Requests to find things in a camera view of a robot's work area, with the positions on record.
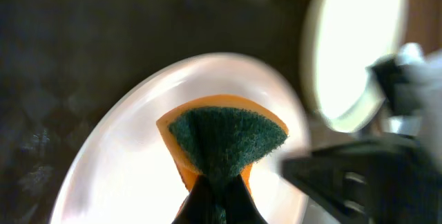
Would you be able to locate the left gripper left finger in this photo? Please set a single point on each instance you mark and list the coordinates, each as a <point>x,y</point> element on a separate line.
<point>198,206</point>

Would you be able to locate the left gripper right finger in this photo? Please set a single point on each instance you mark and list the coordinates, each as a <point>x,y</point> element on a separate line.
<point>239,205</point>

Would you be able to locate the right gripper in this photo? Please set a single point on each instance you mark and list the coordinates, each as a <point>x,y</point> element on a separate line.
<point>391,178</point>

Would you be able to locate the green orange sponge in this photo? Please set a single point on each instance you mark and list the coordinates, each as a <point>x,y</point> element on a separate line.
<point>220,137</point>

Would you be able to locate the white plate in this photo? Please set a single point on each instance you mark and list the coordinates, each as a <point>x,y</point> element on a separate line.
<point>341,40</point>
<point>124,173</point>

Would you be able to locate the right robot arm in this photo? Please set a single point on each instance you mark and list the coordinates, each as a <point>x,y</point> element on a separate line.
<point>392,178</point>

